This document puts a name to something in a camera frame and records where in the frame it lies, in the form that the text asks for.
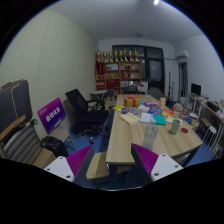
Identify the black microphone stand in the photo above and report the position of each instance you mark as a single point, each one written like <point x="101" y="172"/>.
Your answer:
<point x="169" y="86"/>

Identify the yellow gift box red ribbon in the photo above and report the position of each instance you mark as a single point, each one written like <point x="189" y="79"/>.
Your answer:
<point x="132" y="101"/>

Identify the wooden shelf unit with trophies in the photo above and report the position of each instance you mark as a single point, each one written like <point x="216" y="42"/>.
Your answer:
<point x="117" y="73"/>

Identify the light green cup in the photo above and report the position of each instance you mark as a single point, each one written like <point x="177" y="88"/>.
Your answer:
<point x="175" y="127"/>

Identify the dark chair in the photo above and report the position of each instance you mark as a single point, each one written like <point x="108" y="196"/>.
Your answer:
<point x="129" y="90"/>

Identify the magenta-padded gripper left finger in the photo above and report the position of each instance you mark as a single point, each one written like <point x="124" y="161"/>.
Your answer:
<point x="63" y="166"/>

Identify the yellow paper sheet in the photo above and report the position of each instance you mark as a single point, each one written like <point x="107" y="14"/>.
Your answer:
<point x="118" y="108"/>

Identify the orange yellow book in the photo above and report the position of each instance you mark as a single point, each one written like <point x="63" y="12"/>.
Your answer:
<point x="167" y="112"/>

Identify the upright wooden card box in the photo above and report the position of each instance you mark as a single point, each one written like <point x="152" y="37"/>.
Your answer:
<point x="162" y="102"/>

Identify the black office chair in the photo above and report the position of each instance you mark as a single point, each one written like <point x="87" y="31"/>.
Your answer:
<point x="85" y="116"/>

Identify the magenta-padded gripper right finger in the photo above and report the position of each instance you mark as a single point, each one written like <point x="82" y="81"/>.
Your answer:
<point x="163" y="165"/>

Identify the flat round red coaster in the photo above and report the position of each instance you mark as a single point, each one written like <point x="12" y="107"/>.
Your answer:
<point x="184" y="130"/>

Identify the black computer monitor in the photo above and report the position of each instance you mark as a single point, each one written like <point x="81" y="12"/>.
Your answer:
<point x="196" y="89"/>

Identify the pink wrapped package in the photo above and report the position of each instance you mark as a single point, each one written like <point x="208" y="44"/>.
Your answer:
<point x="150" y="104"/>

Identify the long cluttered wooden desk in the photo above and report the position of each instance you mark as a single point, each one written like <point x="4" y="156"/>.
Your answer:
<point x="213" y="116"/>

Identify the teal notebook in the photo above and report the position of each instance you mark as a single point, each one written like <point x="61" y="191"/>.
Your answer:
<point x="160" y="120"/>

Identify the flat beige book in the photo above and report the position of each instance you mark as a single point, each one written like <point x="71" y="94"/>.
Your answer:
<point x="170" y="120"/>

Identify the small round table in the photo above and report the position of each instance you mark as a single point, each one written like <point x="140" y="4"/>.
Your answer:
<point x="98" y="92"/>

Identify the white round stool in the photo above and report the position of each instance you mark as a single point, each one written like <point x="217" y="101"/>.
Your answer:
<point x="210" y="129"/>

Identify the white booklet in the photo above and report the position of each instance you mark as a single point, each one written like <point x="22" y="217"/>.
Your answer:
<point x="146" y="117"/>

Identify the dark case with tan trim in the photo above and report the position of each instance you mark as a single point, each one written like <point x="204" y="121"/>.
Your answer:
<point x="13" y="103"/>

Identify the black box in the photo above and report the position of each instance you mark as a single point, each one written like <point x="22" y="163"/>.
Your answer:
<point x="212" y="106"/>

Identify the small blue red book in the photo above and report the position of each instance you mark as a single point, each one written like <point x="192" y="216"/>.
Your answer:
<point x="126" y="110"/>

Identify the light wooden chair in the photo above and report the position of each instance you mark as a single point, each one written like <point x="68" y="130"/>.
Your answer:
<point x="98" y="165"/>

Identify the black bag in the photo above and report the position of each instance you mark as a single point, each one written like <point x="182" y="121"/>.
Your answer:
<point x="53" y="146"/>

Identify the white paper sheet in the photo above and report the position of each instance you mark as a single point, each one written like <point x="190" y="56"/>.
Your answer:
<point x="143" y="108"/>

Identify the thick beige book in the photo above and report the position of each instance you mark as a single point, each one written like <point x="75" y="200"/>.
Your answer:
<point x="129" y="118"/>

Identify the bright ceiling light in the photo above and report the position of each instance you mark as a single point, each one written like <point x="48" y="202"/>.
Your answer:
<point x="156" y="2"/>

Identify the purple sign board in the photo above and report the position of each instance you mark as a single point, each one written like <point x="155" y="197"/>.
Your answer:
<point x="51" y="115"/>

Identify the striped grey chair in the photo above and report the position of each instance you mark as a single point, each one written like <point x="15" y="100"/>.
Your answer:
<point x="21" y="145"/>

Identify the white wall air conditioner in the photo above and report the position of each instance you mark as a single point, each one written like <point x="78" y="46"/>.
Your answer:
<point x="182" y="55"/>

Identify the grey fabric chair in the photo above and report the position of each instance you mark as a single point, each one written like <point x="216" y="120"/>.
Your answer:
<point x="155" y="93"/>

